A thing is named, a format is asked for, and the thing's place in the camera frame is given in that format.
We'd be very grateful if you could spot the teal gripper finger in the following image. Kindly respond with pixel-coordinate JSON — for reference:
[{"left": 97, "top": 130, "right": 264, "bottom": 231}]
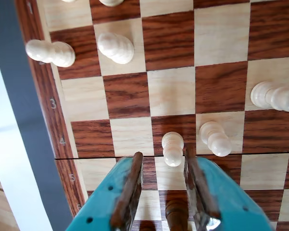
[
  {"left": 66, "top": 151, "right": 144, "bottom": 231},
  {"left": 183, "top": 145, "right": 274, "bottom": 231}
]

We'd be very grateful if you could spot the wooden folding chessboard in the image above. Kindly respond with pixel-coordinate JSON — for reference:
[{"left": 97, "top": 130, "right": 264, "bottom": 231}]
[{"left": 14, "top": 0, "right": 289, "bottom": 231}]

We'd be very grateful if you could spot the dark wooden knight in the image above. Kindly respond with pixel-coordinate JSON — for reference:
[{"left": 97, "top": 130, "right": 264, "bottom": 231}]
[{"left": 165, "top": 200, "right": 188, "bottom": 231}]

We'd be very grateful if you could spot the light wooden pawn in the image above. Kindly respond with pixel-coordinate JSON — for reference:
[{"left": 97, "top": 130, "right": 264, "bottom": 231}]
[
  {"left": 250, "top": 81, "right": 289, "bottom": 113},
  {"left": 162, "top": 131, "right": 185, "bottom": 167},
  {"left": 199, "top": 121, "right": 233, "bottom": 157},
  {"left": 25, "top": 39, "right": 76, "bottom": 68},
  {"left": 97, "top": 32, "right": 135, "bottom": 65}
]

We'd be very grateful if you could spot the dark grey table mat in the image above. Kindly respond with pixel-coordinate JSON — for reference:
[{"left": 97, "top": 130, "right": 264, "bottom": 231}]
[{"left": 0, "top": 0, "right": 74, "bottom": 231}]

